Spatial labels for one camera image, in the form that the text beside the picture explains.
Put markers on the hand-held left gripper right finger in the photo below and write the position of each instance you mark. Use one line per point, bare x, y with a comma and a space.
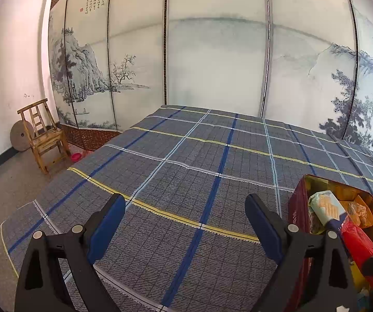
264, 227

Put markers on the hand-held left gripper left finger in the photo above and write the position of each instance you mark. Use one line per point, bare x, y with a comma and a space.
105, 230

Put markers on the red foil snack packet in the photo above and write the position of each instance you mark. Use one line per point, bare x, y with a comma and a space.
361, 247

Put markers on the red tin box gold inside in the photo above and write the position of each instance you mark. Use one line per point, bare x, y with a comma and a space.
298, 208

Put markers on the orange snack packet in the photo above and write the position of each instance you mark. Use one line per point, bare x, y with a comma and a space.
360, 213

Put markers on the white blue cracker packet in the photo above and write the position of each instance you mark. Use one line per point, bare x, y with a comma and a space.
327, 206

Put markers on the pink bowl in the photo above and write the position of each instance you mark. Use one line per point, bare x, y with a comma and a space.
76, 157

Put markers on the grey plaid tablecloth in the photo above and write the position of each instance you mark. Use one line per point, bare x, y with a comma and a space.
189, 169

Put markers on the bamboo chair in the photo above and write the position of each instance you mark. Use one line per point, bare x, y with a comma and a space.
47, 139

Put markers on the round stone disc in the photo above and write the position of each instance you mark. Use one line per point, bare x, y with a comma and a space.
19, 136

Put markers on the painted folding screen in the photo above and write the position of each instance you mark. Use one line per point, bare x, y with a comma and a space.
212, 55

